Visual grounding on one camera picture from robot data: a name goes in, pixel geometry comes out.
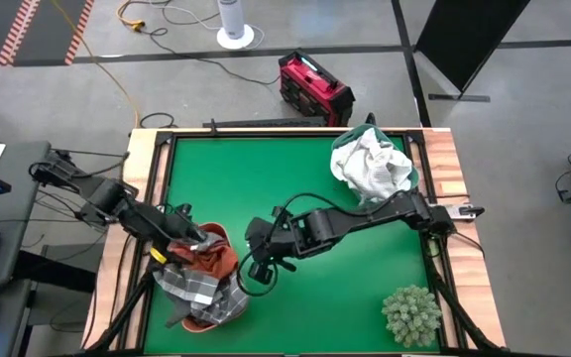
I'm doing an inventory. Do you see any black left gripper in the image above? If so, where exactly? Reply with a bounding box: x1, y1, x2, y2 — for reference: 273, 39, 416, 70
159, 201, 212, 254

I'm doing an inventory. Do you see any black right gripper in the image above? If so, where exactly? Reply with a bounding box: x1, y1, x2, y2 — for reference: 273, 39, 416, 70
243, 215, 298, 274

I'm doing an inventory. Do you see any orange plastic basket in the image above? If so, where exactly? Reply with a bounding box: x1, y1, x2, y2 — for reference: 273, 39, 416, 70
154, 221, 250, 333

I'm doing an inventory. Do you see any orange towel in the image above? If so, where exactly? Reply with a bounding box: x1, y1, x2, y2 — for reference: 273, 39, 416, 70
168, 222, 240, 280

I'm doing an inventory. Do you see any grey checked towel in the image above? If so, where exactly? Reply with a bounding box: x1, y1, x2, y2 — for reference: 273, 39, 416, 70
153, 231, 251, 327

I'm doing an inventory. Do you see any plain dark grey towel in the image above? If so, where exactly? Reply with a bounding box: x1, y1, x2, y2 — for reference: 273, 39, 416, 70
165, 296, 195, 329

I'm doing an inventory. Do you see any plain white towel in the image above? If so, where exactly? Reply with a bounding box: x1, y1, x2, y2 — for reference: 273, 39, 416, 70
329, 127, 381, 189

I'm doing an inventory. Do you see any green plastic basket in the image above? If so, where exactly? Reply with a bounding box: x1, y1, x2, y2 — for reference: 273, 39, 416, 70
331, 123, 421, 200

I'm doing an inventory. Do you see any black flat bar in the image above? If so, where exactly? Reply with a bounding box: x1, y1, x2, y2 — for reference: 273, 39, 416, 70
202, 116, 327, 129

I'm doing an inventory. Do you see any light grey waffle towel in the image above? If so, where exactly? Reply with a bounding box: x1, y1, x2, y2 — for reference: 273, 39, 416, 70
352, 141, 414, 205

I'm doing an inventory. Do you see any green artificial plant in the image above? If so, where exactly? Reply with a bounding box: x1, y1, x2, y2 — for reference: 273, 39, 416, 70
381, 285, 444, 349

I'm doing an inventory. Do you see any red and black toolbox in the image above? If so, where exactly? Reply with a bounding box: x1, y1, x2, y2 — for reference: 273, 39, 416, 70
278, 49, 357, 128

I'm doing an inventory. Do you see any dark grey desk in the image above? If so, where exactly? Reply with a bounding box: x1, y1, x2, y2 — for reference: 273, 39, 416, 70
0, 141, 52, 357

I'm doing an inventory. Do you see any white cylindrical stand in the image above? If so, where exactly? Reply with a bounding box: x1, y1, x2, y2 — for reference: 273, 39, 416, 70
215, 0, 256, 51

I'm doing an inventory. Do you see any black panel foot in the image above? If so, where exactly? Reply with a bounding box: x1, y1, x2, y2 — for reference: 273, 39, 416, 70
427, 92, 492, 104

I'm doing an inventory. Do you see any black partition panel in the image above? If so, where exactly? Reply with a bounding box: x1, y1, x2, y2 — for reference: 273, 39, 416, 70
413, 0, 532, 95

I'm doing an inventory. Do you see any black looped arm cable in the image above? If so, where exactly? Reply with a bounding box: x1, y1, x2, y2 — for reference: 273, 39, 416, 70
235, 247, 280, 298

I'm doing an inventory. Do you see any braided cable bundle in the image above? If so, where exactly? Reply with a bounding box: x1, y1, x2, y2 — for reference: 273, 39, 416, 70
421, 237, 503, 351
85, 236, 156, 351

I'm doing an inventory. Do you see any looped black floor cable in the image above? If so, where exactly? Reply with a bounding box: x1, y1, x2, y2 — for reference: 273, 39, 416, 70
138, 112, 177, 130

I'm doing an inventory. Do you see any long black floor cable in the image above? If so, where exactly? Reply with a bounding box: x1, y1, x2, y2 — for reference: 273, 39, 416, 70
139, 27, 282, 86

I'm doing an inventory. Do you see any wooden table with black frame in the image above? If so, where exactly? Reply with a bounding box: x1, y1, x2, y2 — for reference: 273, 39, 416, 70
80, 126, 509, 357

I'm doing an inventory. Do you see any thin yellow floor cable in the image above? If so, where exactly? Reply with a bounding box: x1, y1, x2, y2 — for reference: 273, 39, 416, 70
50, 0, 141, 129

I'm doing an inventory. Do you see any yellow extension cord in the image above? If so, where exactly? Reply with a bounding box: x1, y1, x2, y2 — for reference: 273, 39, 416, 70
116, 0, 172, 34

